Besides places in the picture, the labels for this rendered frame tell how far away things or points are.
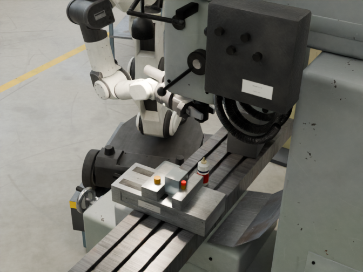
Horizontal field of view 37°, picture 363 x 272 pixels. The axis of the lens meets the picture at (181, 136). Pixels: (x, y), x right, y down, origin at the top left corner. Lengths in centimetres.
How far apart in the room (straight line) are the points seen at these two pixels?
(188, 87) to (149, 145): 119
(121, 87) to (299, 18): 104
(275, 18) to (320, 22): 27
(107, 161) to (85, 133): 138
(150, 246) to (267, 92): 71
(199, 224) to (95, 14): 82
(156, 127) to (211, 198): 99
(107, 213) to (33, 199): 135
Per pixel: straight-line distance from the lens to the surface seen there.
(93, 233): 214
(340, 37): 134
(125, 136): 283
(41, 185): 350
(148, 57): 239
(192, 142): 278
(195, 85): 157
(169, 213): 171
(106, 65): 204
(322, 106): 128
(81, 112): 423
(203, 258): 183
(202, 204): 171
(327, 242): 148
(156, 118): 262
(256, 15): 110
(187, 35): 153
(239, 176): 195
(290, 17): 108
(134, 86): 187
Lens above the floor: 208
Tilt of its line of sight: 32 degrees down
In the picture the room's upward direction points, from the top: 1 degrees clockwise
